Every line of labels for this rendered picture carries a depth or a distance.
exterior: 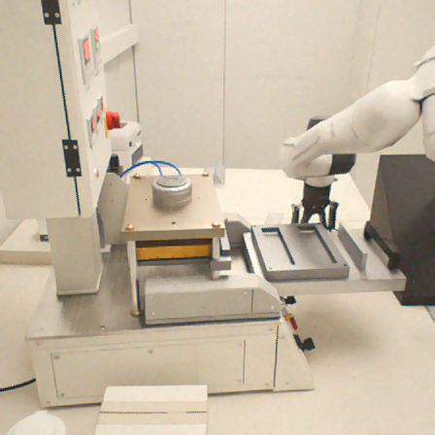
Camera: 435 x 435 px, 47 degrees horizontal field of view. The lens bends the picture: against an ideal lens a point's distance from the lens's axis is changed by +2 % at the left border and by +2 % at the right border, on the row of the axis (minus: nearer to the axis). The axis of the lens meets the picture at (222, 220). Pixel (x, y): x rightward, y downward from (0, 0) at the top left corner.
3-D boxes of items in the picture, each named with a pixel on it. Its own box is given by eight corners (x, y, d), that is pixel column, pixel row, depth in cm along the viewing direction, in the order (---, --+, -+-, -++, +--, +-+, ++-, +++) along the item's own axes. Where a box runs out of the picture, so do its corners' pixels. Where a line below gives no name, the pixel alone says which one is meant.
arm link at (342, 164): (318, 184, 122) (358, 182, 123) (324, 130, 116) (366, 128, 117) (298, 159, 138) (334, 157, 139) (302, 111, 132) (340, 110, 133)
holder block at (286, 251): (266, 281, 97) (267, 270, 96) (250, 234, 115) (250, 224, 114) (349, 278, 99) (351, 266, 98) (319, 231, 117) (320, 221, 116)
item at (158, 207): (88, 278, 89) (80, 212, 83) (106, 206, 116) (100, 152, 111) (224, 271, 91) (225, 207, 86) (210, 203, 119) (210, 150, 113)
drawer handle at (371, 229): (389, 269, 102) (392, 251, 101) (362, 235, 116) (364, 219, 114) (399, 268, 102) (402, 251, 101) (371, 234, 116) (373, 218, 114)
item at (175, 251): (128, 267, 92) (124, 220, 88) (135, 216, 112) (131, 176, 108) (220, 262, 94) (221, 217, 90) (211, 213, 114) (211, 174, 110)
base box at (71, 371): (41, 412, 96) (27, 339, 89) (74, 297, 130) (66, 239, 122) (316, 390, 102) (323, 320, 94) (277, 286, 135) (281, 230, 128)
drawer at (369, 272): (257, 301, 98) (259, 267, 95) (242, 247, 118) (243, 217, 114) (403, 294, 101) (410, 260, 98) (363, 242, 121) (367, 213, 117)
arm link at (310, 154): (401, 93, 100) (344, 140, 131) (309, 96, 98) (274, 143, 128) (407, 148, 99) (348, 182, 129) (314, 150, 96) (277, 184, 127)
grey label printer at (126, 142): (73, 171, 200) (67, 129, 193) (91, 155, 218) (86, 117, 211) (133, 175, 197) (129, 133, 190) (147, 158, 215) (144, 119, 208)
